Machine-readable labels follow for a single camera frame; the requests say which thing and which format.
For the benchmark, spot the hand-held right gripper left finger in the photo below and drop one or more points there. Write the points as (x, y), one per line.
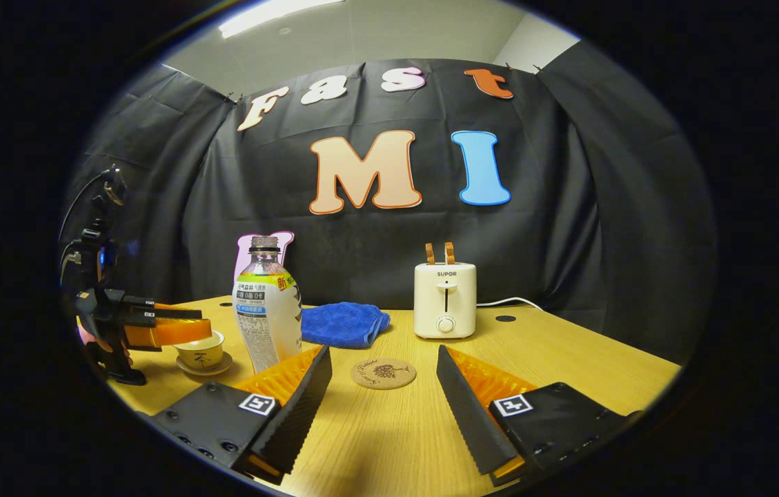
(299, 414)

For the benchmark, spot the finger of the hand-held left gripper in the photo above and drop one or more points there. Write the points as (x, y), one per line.
(168, 312)
(168, 333)

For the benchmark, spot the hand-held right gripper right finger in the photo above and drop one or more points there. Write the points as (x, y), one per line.
(468, 414)

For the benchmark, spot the cream ceramic teacup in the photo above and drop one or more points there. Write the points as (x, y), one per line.
(199, 355)

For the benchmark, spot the round cork coaster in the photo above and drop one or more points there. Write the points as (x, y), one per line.
(383, 374)

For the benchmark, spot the clear plastic water bottle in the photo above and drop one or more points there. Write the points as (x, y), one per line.
(266, 317)

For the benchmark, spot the cream ceramic saucer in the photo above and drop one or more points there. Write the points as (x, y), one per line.
(220, 366)

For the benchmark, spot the blue folded towel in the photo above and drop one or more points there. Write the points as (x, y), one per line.
(344, 324)

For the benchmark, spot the cream toaster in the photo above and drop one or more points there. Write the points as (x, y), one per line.
(444, 297)

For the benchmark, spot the toast bread slice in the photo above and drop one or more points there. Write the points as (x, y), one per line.
(449, 253)
(430, 254)

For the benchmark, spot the black backdrop cloth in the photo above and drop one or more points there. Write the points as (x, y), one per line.
(555, 228)

